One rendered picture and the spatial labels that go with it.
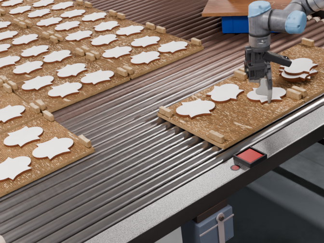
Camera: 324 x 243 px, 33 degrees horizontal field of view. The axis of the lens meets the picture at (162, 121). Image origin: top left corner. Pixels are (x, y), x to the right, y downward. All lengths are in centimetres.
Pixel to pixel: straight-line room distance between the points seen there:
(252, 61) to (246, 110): 17
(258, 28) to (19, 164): 92
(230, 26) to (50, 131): 111
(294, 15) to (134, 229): 87
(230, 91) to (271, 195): 112
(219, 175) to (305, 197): 145
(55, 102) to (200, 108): 60
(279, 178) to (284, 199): 20
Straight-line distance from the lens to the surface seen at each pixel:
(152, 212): 158
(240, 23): 271
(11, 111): 223
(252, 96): 206
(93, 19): 309
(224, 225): 173
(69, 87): 231
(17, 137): 203
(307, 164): 336
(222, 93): 210
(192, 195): 163
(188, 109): 201
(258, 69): 199
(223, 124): 192
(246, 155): 176
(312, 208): 304
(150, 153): 184
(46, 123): 210
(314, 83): 218
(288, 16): 189
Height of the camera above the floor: 190
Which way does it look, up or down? 29 degrees down
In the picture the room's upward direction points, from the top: 7 degrees counter-clockwise
